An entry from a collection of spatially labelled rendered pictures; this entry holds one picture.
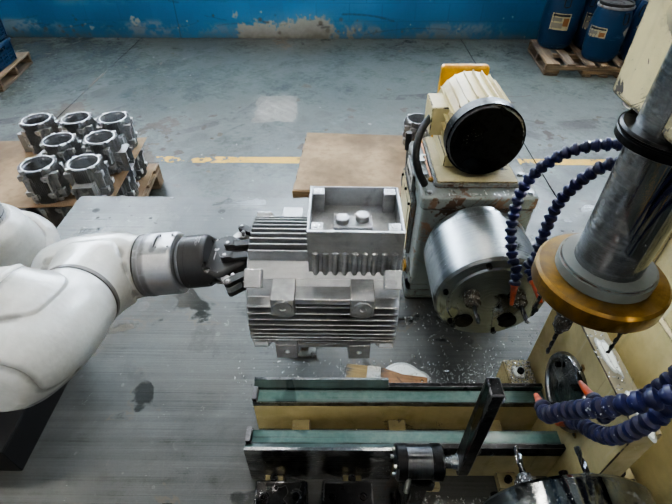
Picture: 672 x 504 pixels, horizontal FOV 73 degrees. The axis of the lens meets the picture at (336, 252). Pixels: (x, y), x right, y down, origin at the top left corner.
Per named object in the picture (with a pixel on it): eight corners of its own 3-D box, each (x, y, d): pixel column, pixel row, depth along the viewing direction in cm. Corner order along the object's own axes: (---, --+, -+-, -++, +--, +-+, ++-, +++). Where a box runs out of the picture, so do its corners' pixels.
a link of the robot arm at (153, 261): (145, 220, 65) (185, 217, 65) (168, 266, 71) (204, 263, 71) (122, 264, 59) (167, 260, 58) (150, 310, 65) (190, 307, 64)
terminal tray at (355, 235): (392, 226, 67) (397, 185, 62) (400, 277, 59) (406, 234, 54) (311, 225, 67) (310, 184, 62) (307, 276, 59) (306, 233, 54)
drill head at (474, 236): (496, 245, 133) (518, 172, 116) (536, 348, 106) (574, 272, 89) (411, 245, 133) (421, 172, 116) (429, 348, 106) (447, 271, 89)
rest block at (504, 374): (515, 385, 112) (529, 356, 104) (524, 411, 106) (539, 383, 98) (491, 385, 112) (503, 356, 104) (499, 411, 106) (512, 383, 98)
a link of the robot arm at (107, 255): (170, 277, 72) (136, 329, 61) (78, 284, 73) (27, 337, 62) (149, 216, 67) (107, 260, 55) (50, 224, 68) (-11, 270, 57)
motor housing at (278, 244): (382, 279, 80) (392, 189, 67) (391, 372, 66) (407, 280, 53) (269, 278, 80) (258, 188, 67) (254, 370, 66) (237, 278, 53)
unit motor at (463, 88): (469, 187, 151) (500, 56, 122) (494, 253, 126) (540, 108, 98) (391, 186, 151) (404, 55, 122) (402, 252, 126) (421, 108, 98)
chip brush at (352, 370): (427, 374, 114) (427, 372, 113) (427, 392, 110) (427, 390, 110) (346, 364, 116) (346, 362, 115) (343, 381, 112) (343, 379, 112)
